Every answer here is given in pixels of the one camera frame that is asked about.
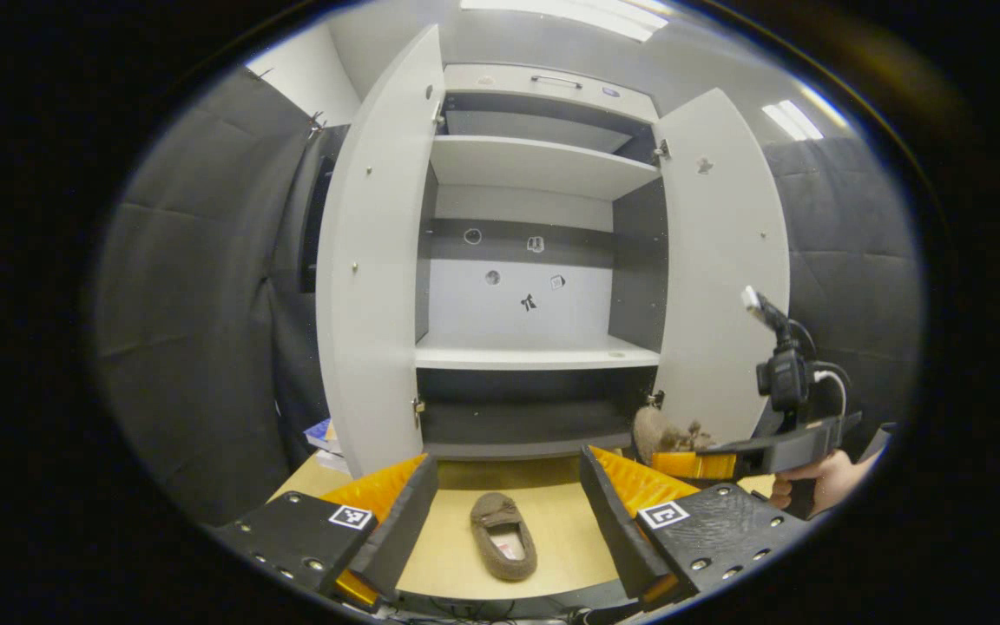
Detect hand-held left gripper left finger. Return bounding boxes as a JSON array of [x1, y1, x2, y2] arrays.
[[214, 453, 440, 613]]

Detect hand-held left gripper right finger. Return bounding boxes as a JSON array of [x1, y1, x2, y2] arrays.
[[580, 444, 813, 613]]

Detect brown fuzzy shoe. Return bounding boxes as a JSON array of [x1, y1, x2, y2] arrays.
[[470, 492, 539, 582], [635, 406, 714, 457]]

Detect white shoe cabinet door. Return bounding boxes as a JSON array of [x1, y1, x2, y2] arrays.
[[316, 24, 447, 478], [652, 87, 792, 445]]

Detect white cabinet drawer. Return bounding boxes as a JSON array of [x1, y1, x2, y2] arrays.
[[444, 63, 660, 123]]

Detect white printed papers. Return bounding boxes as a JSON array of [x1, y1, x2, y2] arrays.
[[303, 418, 350, 475]]

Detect small ceiling light panel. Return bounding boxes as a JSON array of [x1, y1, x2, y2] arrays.
[[762, 100, 825, 141]]

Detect black backdrop cloth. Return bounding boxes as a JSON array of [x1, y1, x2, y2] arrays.
[[94, 68, 924, 526]]

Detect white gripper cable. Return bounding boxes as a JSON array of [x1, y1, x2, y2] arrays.
[[812, 369, 850, 418]]

